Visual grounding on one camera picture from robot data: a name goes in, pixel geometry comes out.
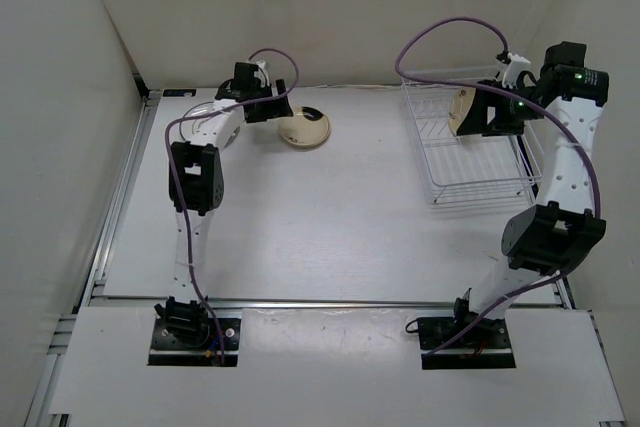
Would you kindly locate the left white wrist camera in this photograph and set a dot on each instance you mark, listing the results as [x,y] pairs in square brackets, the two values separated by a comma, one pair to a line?
[262,73]

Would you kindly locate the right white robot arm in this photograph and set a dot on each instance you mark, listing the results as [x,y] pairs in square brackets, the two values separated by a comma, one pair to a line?
[553,237]

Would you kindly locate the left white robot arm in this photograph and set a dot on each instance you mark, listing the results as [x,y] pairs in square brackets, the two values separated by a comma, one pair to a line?
[196,186]

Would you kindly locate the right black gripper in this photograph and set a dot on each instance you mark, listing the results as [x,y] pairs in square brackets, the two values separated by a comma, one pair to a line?
[475,122]

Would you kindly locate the cream plate with dark mark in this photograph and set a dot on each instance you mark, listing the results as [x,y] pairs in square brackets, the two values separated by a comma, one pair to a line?
[308,128]

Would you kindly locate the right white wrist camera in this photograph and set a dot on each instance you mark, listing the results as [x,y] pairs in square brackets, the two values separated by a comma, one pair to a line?
[511,65]

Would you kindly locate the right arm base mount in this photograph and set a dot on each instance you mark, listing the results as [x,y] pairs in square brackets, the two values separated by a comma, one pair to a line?
[487,346]

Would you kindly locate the cream plate with red seal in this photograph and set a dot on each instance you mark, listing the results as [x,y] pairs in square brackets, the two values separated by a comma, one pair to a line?
[460,120]

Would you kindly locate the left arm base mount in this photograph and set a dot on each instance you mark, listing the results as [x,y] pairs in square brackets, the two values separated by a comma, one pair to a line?
[170,348]

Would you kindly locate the black label sticker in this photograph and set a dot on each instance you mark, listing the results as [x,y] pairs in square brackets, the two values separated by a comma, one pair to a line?
[180,93]

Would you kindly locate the white wire dish rack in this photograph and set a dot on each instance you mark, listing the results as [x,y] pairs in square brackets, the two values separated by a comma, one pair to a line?
[468,169]

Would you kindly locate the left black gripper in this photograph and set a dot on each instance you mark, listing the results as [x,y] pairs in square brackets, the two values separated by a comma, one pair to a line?
[276,109]

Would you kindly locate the white front board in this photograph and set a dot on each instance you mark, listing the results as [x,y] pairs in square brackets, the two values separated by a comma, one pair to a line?
[345,368]

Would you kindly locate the white green-rimmed plate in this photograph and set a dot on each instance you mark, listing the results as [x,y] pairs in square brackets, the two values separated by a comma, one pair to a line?
[219,131]

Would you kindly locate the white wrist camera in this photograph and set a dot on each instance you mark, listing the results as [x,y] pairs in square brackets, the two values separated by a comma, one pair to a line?
[262,73]
[511,65]

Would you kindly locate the aluminium frame rail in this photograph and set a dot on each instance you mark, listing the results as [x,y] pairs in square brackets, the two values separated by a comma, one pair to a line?
[231,304]

